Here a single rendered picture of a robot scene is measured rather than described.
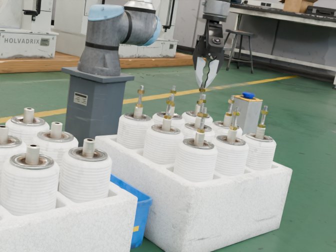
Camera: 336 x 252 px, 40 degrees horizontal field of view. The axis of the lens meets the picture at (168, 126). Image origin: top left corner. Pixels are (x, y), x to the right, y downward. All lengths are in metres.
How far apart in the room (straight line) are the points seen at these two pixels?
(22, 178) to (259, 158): 0.66
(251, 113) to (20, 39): 2.11
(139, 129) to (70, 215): 0.45
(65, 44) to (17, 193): 3.14
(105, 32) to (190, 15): 5.39
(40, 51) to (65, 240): 2.65
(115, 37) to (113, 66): 0.10
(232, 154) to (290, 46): 5.27
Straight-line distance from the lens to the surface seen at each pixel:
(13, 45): 3.24
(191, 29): 6.90
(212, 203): 1.07
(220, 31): 1.34
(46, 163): 0.83
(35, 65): 3.30
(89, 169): 0.86
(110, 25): 1.57
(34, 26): 3.44
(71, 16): 3.87
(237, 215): 1.17
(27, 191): 0.81
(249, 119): 1.48
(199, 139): 1.07
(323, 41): 6.26
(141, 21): 1.64
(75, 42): 3.83
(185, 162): 1.06
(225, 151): 1.13
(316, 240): 1.37
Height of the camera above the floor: 0.54
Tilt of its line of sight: 14 degrees down
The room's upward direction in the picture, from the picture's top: 9 degrees clockwise
